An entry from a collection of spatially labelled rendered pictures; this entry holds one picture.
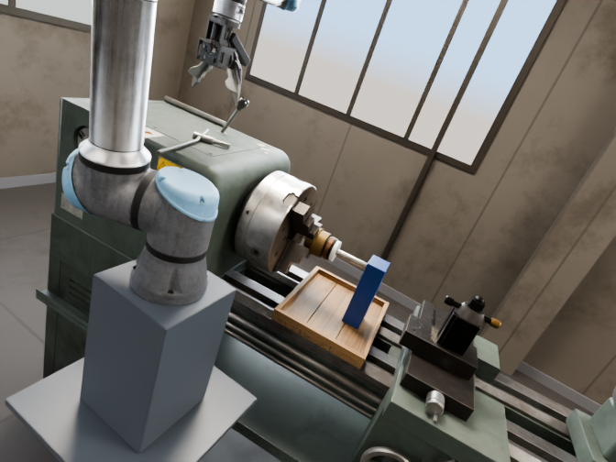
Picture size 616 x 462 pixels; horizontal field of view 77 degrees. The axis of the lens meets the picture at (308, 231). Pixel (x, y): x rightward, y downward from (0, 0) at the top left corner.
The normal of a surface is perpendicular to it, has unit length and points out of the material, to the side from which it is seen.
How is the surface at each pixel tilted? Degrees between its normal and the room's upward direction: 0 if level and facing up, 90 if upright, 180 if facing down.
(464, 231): 90
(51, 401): 0
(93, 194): 96
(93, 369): 90
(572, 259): 90
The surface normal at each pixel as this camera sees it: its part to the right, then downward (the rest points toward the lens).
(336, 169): -0.47, 0.23
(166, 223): -0.10, 0.40
